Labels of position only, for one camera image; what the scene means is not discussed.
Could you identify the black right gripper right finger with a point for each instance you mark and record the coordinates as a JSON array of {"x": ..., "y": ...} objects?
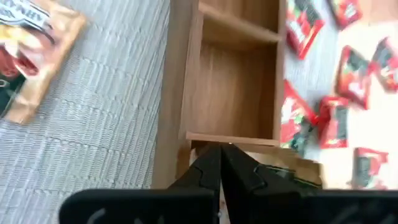
[{"x": 248, "y": 193}]

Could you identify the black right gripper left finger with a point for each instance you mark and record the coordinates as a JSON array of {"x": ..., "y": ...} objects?
[{"x": 202, "y": 186}]

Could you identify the wooden tea organizer box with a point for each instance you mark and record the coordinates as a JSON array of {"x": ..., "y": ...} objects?
[{"x": 233, "y": 93}]

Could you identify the beige vanilla cinnamon tea packet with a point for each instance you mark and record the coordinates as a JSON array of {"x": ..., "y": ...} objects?
[{"x": 40, "y": 46}]

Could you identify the grey woven placemat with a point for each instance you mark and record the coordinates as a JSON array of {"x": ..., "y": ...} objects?
[{"x": 109, "y": 124}]

